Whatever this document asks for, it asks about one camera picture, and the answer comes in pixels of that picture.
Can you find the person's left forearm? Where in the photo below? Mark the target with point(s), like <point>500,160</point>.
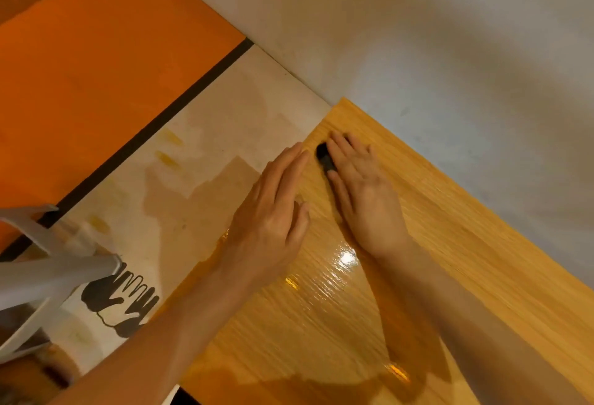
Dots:
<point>162,344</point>

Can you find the person's right forearm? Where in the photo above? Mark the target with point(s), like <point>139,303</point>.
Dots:
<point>468,330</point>

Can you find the black glove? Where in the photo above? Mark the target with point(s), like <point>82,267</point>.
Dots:
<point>137,314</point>

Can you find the person's right middle finger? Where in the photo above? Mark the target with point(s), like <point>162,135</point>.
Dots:
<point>348,149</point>

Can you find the small black scraper tool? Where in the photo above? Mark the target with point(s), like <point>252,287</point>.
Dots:
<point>324,156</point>

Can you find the person's left hand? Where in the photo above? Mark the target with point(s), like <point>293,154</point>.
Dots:
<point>264,228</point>

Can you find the person's right hand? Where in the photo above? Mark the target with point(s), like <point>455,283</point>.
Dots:
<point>371,214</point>

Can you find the person's left thumb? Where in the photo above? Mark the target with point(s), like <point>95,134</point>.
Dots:
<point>299,226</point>

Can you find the person's right thumb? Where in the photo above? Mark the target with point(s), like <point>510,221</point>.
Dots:
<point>339,195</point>

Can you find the person's right little finger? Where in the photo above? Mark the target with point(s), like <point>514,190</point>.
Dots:
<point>375,158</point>

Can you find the wood grain adhesive film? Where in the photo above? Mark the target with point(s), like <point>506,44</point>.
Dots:
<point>464,251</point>

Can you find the white chair base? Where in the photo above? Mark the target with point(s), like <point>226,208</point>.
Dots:
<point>51,274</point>

